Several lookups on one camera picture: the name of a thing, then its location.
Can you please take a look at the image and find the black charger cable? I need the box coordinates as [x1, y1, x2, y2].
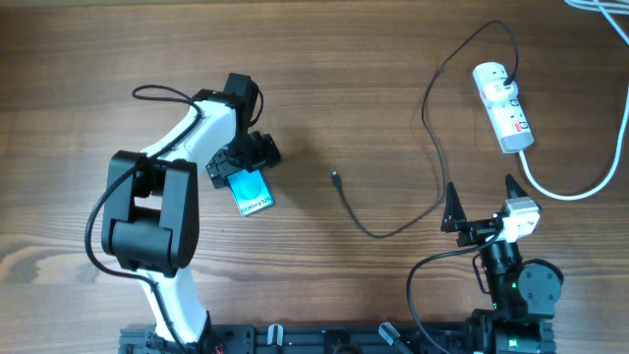
[331, 20, 520, 240]

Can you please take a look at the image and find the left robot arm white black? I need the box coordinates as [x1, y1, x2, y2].
[85, 73, 281, 353]

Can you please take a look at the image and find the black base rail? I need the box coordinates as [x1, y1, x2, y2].
[118, 322, 558, 354]

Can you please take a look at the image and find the blue Galaxy smartphone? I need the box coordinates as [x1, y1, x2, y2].
[228, 170, 274, 216]

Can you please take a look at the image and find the white charger plug adapter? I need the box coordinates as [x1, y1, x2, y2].
[480, 81, 518, 104]

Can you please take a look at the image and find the white cables top corner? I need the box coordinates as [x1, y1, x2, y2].
[563, 0, 629, 45]

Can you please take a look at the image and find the white power strip cord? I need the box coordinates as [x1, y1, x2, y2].
[517, 83, 629, 202]

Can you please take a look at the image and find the white power strip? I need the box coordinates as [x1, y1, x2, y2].
[473, 62, 534, 153]

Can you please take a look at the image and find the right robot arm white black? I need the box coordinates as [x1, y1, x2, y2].
[441, 175, 564, 354]

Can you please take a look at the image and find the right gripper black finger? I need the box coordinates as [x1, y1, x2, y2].
[440, 182, 467, 232]
[505, 174, 528, 199]

